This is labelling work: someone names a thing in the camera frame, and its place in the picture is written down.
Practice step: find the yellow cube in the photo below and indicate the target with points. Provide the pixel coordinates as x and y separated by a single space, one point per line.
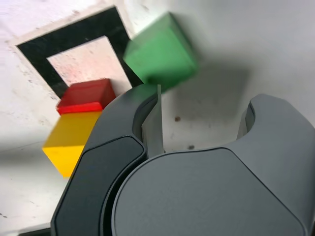
69 137

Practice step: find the red cube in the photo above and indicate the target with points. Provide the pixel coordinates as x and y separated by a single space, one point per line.
86 94

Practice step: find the black tape square outline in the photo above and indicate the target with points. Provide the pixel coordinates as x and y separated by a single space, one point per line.
39 51

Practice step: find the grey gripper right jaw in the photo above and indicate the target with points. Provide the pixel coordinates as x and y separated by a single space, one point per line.
221 196

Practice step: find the green cube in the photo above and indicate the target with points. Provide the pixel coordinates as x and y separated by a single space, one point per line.
160 54

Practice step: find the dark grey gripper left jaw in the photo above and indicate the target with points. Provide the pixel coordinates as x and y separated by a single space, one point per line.
98 172

